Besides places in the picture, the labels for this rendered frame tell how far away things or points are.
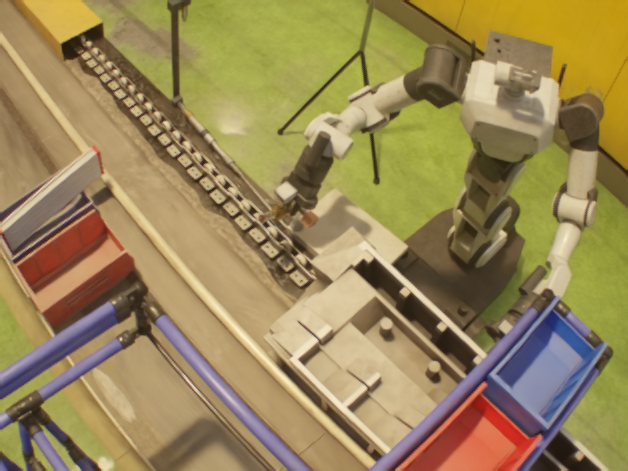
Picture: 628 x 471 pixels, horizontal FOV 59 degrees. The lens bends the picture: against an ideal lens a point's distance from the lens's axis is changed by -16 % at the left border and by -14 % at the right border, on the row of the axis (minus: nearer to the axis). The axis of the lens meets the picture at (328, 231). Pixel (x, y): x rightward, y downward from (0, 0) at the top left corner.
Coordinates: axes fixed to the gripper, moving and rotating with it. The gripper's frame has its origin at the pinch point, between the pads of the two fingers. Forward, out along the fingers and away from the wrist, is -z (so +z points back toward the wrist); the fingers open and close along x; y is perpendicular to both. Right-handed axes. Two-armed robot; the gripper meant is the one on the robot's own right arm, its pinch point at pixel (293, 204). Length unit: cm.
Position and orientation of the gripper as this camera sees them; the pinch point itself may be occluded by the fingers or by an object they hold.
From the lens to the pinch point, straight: 182.4
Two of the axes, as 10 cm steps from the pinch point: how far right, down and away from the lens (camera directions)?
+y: 5.9, -2.4, 7.7
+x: 6.9, 6.5, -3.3
